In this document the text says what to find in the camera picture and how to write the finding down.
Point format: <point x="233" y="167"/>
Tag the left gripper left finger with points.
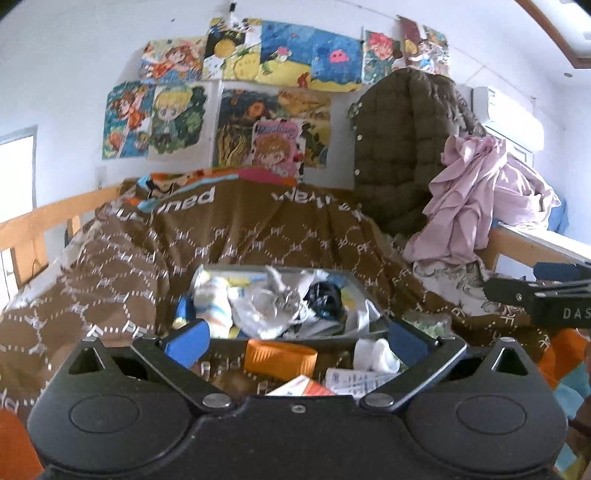
<point x="170" y="359"/>

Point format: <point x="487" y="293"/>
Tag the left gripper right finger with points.
<point x="428" y="362"/>

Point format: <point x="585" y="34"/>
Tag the orange cup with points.
<point x="281" y="360"/>

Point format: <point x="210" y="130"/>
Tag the striped pastel baby garment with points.
<point x="210" y="300"/>

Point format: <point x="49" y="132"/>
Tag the green floral plastic bag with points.
<point x="434" y="325"/>

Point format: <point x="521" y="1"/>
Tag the white tissue pack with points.
<point x="374" y="364"/>

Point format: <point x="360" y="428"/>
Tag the beige floral bedsheet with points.
<point x="462" y="285"/>

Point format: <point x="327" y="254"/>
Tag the colourful cartoon storage box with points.
<point x="185" y="311"/>

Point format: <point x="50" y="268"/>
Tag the brown patterned blanket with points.
<point x="123" y="273"/>

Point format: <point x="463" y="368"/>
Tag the black cloth bundle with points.
<point x="325" y="300"/>

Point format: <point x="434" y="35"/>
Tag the orange white cardboard box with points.
<point x="301" y="386"/>

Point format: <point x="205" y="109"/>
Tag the pink crumpled shirt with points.
<point x="481" y="182"/>

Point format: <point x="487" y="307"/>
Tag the white air conditioner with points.
<point x="504" y="116"/>

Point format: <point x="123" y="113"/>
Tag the boy green background drawing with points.
<point x="177" y="122"/>

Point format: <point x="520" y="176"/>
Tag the dark olive quilted jacket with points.
<point x="402" y="124"/>

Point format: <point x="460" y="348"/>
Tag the pink border girl drawing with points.
<point x="278" y="146"/>

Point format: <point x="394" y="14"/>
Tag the red hair child drawing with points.
<point x="381" y="56"/>

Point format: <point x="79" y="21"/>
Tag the blue sea yellow drawing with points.
<point x="290" y="55"/>

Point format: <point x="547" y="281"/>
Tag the wooden bed rail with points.
<point x="24" y="236"/>

